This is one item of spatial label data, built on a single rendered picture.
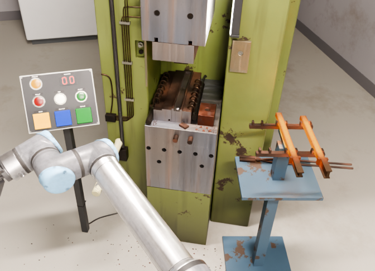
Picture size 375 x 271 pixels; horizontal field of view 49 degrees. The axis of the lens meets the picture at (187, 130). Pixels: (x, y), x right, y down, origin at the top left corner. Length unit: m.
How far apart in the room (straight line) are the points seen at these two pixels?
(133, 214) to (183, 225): 1.58
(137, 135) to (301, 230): 1.30
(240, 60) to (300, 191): 0.71
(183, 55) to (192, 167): 0.65
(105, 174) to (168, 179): 1.22
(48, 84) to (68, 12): 2.99
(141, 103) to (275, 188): 0.87
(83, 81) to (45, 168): 0.94
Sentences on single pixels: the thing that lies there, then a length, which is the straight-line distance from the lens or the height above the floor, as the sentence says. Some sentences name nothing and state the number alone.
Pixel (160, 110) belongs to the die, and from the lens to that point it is 2.17.
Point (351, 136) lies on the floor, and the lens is 3.93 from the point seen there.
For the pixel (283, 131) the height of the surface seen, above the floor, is 1.03.
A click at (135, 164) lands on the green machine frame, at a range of 2.65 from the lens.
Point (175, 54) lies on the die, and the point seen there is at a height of 1.31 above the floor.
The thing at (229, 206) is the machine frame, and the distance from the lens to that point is 2.77.
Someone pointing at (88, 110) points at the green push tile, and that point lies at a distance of 2.11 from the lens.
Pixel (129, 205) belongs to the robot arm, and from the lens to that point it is 1.11.
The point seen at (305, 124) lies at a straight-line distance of 2.10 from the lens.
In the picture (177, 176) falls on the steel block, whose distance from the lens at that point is 2.36.
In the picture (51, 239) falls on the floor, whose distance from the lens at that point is 2.90.
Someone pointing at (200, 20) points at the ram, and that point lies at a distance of 1.89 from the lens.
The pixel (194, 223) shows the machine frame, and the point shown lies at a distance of 2.63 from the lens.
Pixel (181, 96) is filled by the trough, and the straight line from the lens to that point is 2.27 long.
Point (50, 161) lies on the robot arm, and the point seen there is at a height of 1.41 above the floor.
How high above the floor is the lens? 2.22
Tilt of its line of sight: 37 degrees down
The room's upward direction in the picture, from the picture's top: 2 degrees clockwise
